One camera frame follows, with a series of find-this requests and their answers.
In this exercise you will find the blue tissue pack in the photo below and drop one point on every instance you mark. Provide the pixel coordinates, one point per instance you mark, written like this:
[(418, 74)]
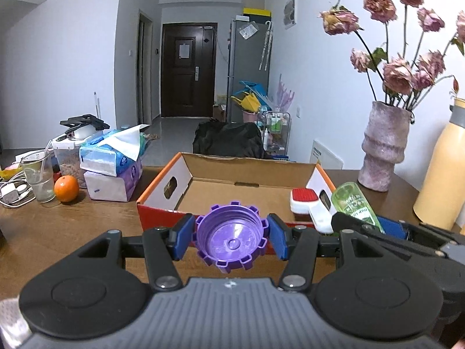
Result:
[(105, 156)]

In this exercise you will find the dark brown entrance door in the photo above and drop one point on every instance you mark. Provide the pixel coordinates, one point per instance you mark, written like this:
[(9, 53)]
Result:
[(189, 80)]

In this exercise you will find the white round device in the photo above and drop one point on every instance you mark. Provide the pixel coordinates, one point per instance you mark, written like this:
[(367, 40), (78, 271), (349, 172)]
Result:
[(85, 132)]

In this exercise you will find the purple tissue pack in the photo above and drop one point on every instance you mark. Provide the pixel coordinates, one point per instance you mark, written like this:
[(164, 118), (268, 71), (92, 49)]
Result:
[(109, 189)]

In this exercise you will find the bunch of dried pink roses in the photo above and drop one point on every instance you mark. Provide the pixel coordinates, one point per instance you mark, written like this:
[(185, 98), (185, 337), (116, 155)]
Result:
[(397, 74)]

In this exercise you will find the red cardboard box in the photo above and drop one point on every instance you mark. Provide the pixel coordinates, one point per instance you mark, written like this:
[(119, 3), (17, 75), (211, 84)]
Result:
[(236, 196)]

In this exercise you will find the trolley cart with bottles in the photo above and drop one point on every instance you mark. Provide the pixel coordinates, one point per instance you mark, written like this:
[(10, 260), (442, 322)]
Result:
[(276, 131)]

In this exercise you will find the green clear bottle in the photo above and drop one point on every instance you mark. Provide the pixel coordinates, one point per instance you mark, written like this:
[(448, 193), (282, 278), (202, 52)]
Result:
[(350, 200)]

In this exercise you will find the yellow thermos jug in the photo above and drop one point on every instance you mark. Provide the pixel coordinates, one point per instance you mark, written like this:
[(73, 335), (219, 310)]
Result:
[(441, 178)]

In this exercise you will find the drinking glass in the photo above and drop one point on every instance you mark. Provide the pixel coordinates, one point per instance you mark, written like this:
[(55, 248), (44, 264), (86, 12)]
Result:
[(38, 185)]

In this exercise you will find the white flat box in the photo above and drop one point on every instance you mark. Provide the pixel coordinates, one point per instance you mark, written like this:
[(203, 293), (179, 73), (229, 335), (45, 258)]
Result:
[(327, 156)]

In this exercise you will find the white umbrella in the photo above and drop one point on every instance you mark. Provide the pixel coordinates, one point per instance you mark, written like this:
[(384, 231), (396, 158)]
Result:
[(267, 47)]

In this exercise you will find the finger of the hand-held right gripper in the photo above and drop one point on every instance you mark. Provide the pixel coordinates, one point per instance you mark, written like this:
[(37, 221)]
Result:
[(392, 227), (348, 222)]

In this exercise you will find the grey refrigerator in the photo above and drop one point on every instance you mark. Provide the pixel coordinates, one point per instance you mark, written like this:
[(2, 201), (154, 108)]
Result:
[(247, 61)]

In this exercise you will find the clear packet on refrigerator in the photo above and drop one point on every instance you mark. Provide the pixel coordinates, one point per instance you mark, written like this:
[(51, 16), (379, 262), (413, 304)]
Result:
[(249, 31)]

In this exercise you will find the paper notice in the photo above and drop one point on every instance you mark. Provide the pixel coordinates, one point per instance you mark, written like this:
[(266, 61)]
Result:
[(184, 51)]

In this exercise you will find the yellow box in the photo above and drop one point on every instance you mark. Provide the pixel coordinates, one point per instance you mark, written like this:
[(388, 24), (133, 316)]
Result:
[(257, 12)]

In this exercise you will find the black folding stand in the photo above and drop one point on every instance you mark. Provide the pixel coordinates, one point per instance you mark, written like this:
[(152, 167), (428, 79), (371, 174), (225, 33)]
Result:
[(85, 121)]

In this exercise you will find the white pole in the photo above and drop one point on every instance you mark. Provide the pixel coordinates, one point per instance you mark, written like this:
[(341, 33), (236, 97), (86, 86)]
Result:
[(96, 103)]

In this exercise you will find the yellow bag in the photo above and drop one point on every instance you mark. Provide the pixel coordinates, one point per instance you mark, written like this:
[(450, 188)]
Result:
[(249, 103)]

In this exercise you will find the purple plastic cap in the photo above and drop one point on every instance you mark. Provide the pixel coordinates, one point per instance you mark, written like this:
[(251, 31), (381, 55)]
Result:
[(229, 238)]

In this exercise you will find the purple wall decoration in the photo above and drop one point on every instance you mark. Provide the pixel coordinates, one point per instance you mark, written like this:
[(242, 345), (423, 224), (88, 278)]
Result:
[(285, 92)]

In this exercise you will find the grey interior door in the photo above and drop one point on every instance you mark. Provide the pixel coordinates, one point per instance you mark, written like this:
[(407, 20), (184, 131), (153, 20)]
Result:
[(145, 72)]

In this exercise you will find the blue folded item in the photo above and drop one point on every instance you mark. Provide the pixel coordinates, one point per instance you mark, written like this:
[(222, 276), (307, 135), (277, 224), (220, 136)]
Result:
[(250, 87)]

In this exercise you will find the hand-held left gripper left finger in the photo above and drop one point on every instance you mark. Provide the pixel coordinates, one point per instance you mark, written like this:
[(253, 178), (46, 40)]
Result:
[(181, 238)]

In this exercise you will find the pink bin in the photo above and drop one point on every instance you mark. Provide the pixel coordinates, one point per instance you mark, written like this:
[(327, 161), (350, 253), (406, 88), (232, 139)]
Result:
[(250, 117)]

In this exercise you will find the small brown cardboard box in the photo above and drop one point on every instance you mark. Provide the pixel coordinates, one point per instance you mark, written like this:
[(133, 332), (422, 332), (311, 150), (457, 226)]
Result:
[(218, 112)]

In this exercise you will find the pink stone vase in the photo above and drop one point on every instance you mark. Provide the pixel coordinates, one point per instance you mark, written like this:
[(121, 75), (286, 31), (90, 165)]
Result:
[(383, 145)]

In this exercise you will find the black bag on chair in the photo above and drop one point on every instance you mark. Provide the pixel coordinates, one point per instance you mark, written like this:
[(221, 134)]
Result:
[(232, 141)]

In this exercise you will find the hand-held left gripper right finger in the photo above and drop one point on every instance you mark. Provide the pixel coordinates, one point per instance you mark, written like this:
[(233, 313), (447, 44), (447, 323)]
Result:
[(278, 239)]

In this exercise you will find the red and white lint brush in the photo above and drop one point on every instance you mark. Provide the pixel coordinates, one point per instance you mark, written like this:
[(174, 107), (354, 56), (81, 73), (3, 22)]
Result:
[(305, 200)]

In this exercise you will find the clear food container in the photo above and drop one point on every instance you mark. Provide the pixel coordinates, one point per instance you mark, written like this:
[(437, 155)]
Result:
[(69, 163)]

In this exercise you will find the small white box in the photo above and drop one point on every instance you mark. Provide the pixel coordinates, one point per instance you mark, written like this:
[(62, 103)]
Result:
[(31, 155)]

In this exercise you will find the clear straw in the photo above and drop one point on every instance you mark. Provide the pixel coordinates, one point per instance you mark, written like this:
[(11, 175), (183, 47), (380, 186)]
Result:
[(45, 160)]

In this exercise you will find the orange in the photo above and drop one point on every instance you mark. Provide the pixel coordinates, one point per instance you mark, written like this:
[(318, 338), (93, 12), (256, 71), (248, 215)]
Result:
[(67, 189)]

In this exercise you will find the white wall panel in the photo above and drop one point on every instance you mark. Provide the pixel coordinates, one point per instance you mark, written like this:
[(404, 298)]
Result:
[(290, 11)]

